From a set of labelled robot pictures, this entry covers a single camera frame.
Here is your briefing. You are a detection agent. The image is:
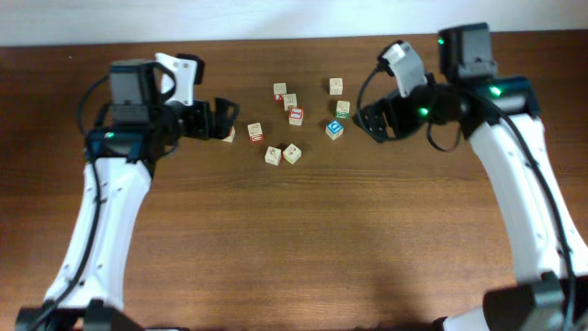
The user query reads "green letter R block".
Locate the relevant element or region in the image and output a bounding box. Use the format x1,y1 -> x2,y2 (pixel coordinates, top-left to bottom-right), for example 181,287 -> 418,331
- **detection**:
335,100 -> 350,119

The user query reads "wooden picture block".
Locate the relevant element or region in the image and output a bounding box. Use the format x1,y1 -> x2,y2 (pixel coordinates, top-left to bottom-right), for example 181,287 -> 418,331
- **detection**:
265,146 -> 282,166
283,143 -> 301,165

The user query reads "blue letter D block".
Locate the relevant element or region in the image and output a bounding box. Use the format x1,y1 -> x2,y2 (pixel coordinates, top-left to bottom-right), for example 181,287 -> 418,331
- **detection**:
325,120 -> 345,140

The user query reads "red letter I block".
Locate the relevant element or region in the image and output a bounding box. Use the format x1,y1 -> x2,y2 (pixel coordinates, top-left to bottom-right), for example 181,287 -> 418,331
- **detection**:
288,108 -> 304,126

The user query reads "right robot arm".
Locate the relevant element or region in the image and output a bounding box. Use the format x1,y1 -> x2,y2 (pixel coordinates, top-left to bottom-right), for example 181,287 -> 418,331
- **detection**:
354,23 -> 587,330

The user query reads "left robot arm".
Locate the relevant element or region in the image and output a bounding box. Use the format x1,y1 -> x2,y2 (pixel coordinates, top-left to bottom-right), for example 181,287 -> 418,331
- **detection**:
15,52 -> 240,330

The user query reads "red letter A block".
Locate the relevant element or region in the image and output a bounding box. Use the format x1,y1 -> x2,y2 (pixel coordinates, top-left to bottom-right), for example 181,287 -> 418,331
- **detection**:
223,126 -> 235,143

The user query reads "snail picture block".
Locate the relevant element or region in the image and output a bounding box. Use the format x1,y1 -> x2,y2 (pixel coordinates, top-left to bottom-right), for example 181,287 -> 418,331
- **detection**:
247,122 -> 264,143

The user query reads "letter E block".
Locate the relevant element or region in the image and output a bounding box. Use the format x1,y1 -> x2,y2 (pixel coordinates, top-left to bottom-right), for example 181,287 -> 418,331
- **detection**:
273,83 -> 287,102

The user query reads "letter K block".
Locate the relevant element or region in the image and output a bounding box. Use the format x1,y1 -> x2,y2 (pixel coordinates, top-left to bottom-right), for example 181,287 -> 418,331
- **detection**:
282,94 -> 298,111

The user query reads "far right wooden block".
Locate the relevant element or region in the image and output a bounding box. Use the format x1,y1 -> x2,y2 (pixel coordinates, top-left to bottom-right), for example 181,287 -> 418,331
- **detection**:
329,77 -> 344,96

